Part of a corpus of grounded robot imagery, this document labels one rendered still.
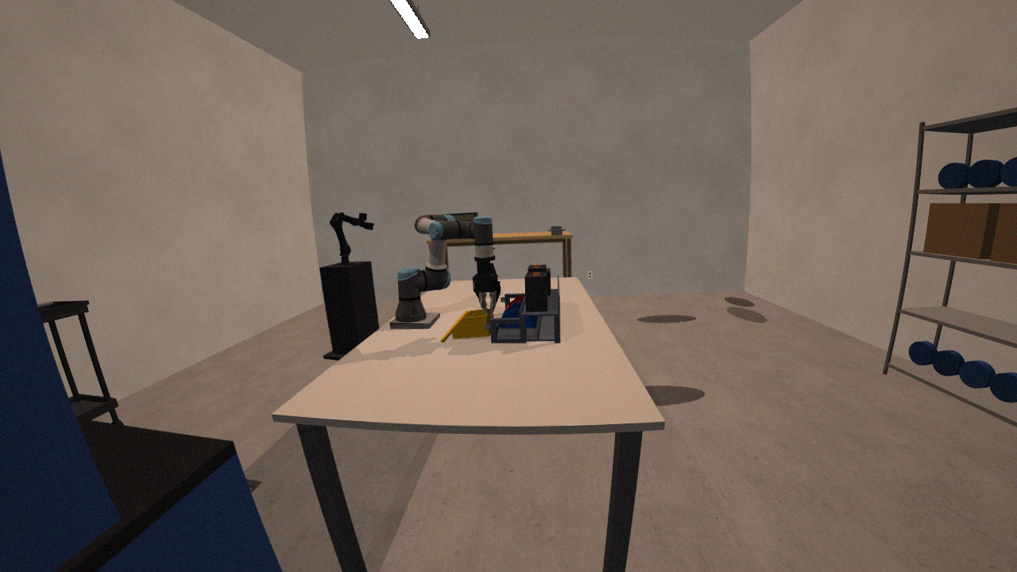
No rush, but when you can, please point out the yellow bin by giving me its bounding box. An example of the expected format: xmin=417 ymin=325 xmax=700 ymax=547
xmin=451 ymin=309 xmax=493 ymax=339

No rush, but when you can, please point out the blue open bin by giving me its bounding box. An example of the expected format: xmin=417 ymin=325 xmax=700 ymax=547
xmin=500 ymin=303 xmax=537 ymax=328

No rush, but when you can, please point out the yellow bar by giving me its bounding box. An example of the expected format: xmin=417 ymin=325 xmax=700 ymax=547
xmin=441 ymin=311 xmax=469 ymax=342

